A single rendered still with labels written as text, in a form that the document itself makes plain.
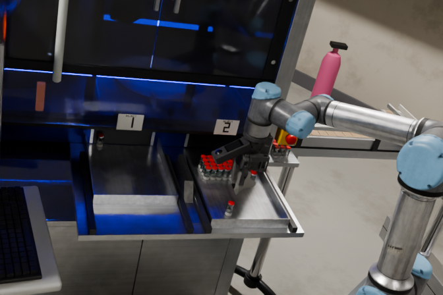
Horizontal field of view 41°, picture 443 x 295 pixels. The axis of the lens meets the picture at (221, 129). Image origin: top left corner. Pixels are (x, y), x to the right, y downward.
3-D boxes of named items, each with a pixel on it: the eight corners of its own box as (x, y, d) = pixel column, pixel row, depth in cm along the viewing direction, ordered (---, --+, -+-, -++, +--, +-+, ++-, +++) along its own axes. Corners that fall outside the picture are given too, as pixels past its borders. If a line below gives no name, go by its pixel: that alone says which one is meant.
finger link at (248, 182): (254, 199, 179) (260, 172, 176) (235, 199, 177) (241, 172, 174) (250, 194, 182) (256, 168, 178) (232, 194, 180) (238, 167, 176)
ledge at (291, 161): (255, 146, 232) (256, 142, 231) (285, 147, 236) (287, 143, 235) (267, 166, 220) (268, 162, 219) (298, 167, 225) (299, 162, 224)
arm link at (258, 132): (251, 126, 165) (242, 112, 172) (247, 139, 168) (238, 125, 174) (275, 127, 168) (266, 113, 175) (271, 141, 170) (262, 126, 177)
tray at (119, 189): (84, 143, 203) (84, 134, 202) (157, 146, 212) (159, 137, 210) (92, 204, 176) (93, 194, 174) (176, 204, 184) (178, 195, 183)
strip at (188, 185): (180, 195, 189) (184, 180, 186) (190, 195, 190) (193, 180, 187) (190, 223, 178) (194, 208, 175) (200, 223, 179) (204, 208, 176)
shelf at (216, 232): (68, 147, 203) (68, 143, 202) (255, 154, 226) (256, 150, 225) (78, 240, 163) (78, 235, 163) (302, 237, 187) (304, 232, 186)
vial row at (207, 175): (202, 176, 201) (204, 165, 199) (250, 178, 207) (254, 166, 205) (203, 180, 199) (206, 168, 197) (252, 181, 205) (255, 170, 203)
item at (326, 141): (256, 157, 229) (267, 122, 221) (244, 135, 241) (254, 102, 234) (404, 162, 252) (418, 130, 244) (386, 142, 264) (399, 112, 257)
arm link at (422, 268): (424, 295, 171) (443, 260, 164) (405, 317, 161) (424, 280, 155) (388, 271, 177) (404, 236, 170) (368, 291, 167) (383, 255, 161)
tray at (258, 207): (186, 164, 206) (188, 156, 204) (254, 166, 214) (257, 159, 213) (209, 228, 178) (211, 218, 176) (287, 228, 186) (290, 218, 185)
